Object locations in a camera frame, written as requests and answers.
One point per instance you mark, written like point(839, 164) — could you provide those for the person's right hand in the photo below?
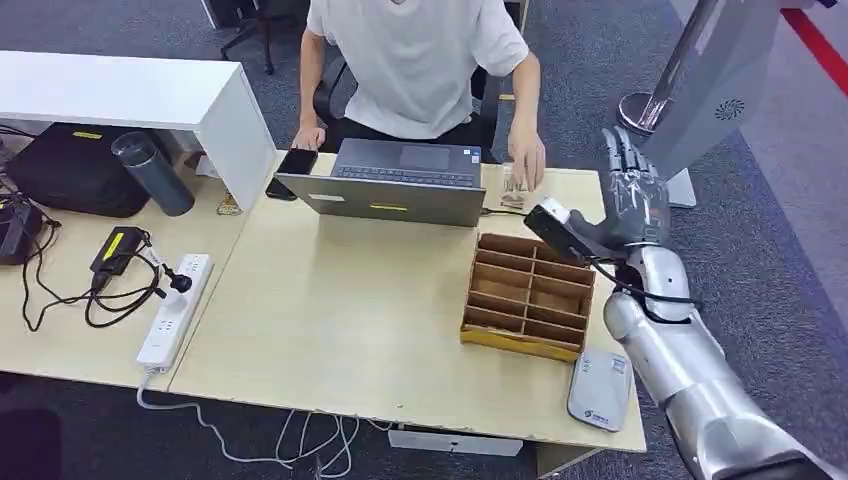
point(309, 138)

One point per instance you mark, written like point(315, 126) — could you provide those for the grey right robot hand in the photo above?
point(636, 205)

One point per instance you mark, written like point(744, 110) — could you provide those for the person's left hand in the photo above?
point(526, 159)

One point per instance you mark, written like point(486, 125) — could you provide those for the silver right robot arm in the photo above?
point(689, 371)

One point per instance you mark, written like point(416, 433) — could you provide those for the black smartphone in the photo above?
point(295, 166)

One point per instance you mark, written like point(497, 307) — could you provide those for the yellow-edged board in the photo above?
point(507, 97)

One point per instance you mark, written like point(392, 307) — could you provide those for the black office chair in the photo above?
point(490, 99)

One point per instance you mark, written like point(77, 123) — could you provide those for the silver stanchion pole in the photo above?
point(646, 109)

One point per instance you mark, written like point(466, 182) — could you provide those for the grey laptop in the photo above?
point(397, 192)

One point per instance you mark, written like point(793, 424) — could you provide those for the small patterned card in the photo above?
point(228, 204)

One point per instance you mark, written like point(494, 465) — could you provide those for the black swivel chair base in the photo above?
point(248, 30)

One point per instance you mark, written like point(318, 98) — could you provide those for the grey kiosk stand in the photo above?
point(709, 99)

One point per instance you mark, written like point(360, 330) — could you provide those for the person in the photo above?
point(417, 66)

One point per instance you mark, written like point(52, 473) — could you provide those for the wooden compartment card box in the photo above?
point(526, 298)

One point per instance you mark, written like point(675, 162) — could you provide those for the dark grey thermos bottle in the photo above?
point(154, 174)

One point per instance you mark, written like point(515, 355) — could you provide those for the white desk shelf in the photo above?
point(132, 93)

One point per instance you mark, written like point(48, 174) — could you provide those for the grey flat card reader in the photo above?
point(599, 389)

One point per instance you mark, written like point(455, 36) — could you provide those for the black plug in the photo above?
point(179, 281)

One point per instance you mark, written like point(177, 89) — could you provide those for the white plug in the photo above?
point(174, 299)

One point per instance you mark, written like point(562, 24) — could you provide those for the black yellow-labelled power adapter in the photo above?
point(116, 250)

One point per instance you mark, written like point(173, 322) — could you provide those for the white power strip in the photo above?
point(172, 318)

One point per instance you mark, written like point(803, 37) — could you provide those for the black bag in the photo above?
point(73, 172)

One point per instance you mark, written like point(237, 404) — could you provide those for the white under-desk tray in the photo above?
point(455, 442)

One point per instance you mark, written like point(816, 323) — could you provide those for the black desk device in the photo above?
point(16, 228)

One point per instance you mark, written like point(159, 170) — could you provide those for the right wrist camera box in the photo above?
point(556, 232)

